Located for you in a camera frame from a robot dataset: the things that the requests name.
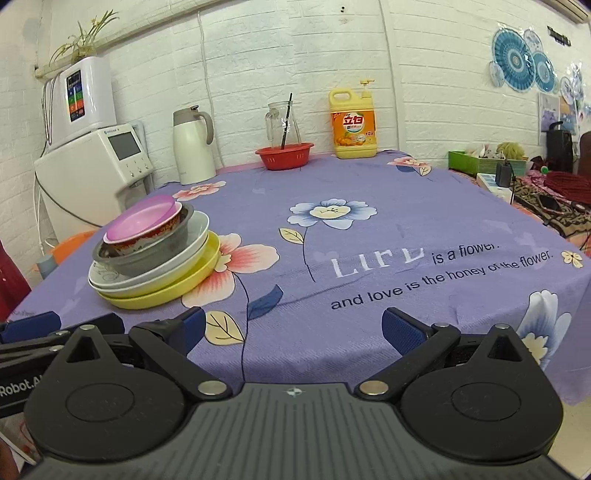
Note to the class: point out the dark red knitted cloth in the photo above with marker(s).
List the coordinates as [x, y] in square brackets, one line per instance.
[570, 187]

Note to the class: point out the white water purifier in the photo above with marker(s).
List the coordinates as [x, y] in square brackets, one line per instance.
[97, 92]

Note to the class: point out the white ceramic bowl red pattern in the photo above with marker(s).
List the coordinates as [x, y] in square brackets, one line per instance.
[138, 245]

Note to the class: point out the purple floral tablecloth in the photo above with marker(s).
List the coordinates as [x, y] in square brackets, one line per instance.
[369, 258]

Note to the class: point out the red plastic basket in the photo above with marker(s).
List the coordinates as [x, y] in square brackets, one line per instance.
[284, 159]

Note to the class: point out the medium blue paper fan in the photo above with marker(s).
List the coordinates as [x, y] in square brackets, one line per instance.
[544, 71]

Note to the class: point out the black stirring stick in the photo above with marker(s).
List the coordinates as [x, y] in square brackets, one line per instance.
[286, 120]

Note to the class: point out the yellow detergent bottle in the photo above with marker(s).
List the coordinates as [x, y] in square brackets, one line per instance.
[353, 134]

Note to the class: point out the white air conditioner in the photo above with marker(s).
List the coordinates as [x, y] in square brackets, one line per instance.
[577, 9]

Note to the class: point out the purple plastic bowl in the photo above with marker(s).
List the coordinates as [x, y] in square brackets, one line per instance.
[138, 219]

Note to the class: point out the black power adapter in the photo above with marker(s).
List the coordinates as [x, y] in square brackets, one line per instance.
[504, 175]

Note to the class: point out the yellow plastic plate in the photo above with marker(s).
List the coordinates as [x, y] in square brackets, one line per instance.
[184, 291]

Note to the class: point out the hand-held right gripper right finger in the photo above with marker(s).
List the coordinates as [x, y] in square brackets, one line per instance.
[401, 330]

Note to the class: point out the orange plastic stool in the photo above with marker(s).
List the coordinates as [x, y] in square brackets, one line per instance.
[69, 247]

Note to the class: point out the white thermos jug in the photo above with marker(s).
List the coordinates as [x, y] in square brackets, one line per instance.
[191, 147]

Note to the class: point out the white crumpled packaging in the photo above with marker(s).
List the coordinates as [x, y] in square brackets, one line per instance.
[480, 150]

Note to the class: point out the green potted plant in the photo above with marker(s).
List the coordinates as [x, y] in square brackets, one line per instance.
[85, 44]

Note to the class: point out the small pale paper fan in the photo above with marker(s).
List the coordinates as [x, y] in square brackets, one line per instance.
[532, 40]

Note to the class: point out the green cardboard box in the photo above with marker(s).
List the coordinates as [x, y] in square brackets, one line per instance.
[466, 164]

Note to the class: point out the patterned brown cloth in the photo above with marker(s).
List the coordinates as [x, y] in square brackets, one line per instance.
[570, 221]

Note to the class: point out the stainless steel bowl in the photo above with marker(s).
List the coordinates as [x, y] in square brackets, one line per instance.
[152, 261]

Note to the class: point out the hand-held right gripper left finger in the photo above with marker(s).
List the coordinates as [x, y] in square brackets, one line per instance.
[195, 325]

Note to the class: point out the wall picture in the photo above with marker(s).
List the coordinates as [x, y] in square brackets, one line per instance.
[549, 113]

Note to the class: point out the white appliance with screen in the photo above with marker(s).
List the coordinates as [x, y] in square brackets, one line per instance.
[78, 175]

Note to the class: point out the black wall sticker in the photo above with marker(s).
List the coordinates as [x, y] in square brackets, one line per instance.
[559, 36]

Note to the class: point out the white floral plate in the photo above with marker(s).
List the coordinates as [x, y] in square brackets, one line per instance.
[138, 285]

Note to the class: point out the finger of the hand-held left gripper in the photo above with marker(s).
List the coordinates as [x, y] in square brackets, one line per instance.
[30, 328]
[92, 324]

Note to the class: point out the clear glass pitcher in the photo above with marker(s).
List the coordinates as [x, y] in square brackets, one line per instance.
[295, 124]

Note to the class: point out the yellowish scrub sponge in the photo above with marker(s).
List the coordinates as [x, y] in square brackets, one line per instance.
[510, 150]

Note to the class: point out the white power strip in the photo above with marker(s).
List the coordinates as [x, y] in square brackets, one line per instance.
[489, 182]

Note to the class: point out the large blue paper fan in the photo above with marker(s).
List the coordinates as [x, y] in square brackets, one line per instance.
[512, 60]

